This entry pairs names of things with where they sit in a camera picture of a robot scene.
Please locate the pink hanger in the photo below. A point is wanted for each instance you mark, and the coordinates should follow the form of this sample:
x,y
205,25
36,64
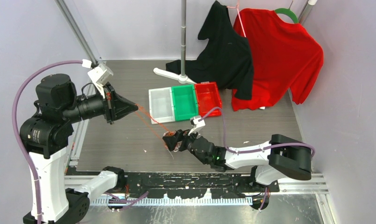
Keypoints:
x,y
236,7

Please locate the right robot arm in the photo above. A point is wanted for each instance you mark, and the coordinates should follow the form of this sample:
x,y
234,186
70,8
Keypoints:
x,y
270,161

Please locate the aluminium frame rail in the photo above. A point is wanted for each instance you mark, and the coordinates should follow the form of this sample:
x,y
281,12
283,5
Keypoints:
x,y
76,29

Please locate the red plastic bin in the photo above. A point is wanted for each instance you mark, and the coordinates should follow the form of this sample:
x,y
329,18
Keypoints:
x,y
208,97

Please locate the garment rack pole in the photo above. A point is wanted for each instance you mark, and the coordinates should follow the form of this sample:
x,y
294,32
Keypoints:
x,y
183,39

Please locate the white plastic bin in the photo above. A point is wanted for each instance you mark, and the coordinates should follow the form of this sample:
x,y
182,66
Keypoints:
x,y
161,106

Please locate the white rack base foot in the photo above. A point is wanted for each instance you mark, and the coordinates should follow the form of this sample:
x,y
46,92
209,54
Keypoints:
x,y
172,75

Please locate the black t-shirt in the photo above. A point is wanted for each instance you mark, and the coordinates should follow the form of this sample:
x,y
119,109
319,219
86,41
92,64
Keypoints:
x,y
226,59

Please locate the green plastic bin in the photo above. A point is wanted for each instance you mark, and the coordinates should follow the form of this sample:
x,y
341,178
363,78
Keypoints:
x,y
184,101

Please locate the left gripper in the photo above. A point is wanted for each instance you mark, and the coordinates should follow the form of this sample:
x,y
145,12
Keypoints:
x,y
114,106

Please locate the green hanger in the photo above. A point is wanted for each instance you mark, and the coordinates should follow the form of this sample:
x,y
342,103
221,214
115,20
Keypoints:
x,y
288,12

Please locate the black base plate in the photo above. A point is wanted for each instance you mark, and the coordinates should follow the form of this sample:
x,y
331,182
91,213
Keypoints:
x,y
190,185

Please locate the red t-shirt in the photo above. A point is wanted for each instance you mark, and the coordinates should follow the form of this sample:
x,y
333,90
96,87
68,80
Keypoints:
x,y
285,58

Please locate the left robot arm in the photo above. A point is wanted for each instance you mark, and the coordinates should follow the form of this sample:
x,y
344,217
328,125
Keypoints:
x,y
45,137

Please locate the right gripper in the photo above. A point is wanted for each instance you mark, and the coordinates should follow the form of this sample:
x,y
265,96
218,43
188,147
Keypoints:
x,y
180,135

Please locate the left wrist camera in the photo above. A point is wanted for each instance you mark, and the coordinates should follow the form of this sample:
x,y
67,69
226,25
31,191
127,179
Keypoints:
x,y
100,76

